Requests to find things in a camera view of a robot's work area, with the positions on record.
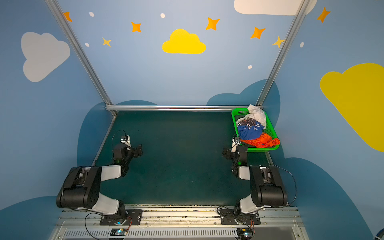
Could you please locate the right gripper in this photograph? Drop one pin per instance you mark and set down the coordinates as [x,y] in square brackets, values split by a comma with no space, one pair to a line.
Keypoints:
[229,152]

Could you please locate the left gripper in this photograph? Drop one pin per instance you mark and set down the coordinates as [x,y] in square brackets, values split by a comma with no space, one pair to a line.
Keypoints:
[135,151]

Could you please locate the blue panda print t-shirt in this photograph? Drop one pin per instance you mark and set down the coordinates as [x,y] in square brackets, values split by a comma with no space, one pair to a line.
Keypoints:
[249,129]

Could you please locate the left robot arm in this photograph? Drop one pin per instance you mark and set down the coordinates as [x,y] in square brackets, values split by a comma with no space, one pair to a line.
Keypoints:
[81,188]

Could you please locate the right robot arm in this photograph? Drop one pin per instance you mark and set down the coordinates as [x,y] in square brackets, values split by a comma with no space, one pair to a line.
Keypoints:
[266,185]

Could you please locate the orange t-shirt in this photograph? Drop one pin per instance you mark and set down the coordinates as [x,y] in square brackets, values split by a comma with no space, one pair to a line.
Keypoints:
[264,141]

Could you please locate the green plastic basket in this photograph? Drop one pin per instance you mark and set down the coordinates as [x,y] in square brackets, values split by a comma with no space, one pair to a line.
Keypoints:
[240,114]

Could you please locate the white t-shirt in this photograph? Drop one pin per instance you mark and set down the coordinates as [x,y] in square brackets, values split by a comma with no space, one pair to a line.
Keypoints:
[257,114]

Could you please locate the right controller board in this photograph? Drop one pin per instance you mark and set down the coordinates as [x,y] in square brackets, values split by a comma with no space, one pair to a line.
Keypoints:
[244,233]

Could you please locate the controller board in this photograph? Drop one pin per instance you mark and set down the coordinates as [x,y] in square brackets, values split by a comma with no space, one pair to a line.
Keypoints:
[244,233]
[118,232]

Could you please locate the left controller board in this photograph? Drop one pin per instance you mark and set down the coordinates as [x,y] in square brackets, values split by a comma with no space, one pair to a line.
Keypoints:
[118,232]

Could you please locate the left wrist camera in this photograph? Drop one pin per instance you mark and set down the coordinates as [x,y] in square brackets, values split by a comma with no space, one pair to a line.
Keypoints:
[126,141]

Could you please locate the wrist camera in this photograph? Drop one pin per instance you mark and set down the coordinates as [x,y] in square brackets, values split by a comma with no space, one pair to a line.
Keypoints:
[126,141]
[235,142]

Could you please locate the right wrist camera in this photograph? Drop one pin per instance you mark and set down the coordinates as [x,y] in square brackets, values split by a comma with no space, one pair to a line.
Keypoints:
[235,142]

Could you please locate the rear aluminium frame bar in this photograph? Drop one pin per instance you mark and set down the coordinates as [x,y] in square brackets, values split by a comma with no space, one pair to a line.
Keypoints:
[126,108]

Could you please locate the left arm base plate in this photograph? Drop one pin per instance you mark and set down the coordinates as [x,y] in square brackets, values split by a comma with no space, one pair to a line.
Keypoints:
[131,218]

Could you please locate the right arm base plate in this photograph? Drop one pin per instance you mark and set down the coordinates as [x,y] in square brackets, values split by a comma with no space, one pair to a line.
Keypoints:
[229,217]

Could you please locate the aluminium mounting rail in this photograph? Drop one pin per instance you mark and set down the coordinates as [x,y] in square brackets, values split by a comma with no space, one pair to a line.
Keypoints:
[181,223]

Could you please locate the left aluminium frame post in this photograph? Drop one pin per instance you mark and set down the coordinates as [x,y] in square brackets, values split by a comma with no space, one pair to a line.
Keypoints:
[57,12]

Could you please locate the aluminium frame post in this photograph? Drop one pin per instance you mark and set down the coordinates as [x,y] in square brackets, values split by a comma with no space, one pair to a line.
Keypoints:
[284,49]
[57,12]

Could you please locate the right aluminium frame post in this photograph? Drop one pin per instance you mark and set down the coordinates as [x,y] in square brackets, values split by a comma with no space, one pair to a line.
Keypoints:
[284,49]

